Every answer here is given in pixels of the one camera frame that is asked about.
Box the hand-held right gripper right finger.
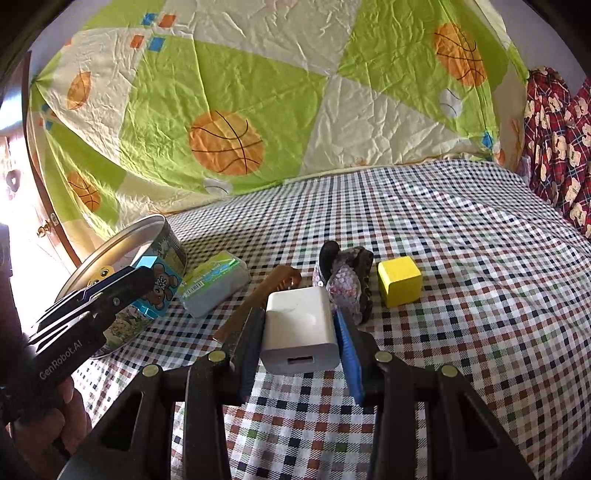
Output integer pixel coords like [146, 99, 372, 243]
[335, 307, 539, 480]

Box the white charger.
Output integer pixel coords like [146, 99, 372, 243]
[260, 287, 341, 376]

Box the yellow face toy block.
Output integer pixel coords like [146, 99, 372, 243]
[85, 264, 116, 283]

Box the brown wooden door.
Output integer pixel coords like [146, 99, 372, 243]
[0, 51, 84, 296]

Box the brown comb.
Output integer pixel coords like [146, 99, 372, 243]
[213, 267, 303, 344]

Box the green basketball print sheet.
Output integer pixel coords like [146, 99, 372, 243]
[28, 0, 529, 241]

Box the checkered tablecloth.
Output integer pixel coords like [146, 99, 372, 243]
[69, 159, 591, 480]

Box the yellow cube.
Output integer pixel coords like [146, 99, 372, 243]
[377, 257, 423, 308]

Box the round metal tin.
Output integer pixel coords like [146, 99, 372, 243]
[54, 215, 188, 358]

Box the person's left hand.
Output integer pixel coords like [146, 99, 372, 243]
[9, 378, 90, 455]

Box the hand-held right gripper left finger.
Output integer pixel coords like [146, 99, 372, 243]
[55, 307, 266, 480]

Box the green packet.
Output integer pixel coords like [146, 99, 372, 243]
[178, 252, 251, 318]

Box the red plaid bear-print cloth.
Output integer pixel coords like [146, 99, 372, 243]
[517, 67, 591, 238]

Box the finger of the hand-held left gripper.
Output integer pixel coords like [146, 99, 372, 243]
[28, 298, 139, 354]
[60, 267, 156, 311]

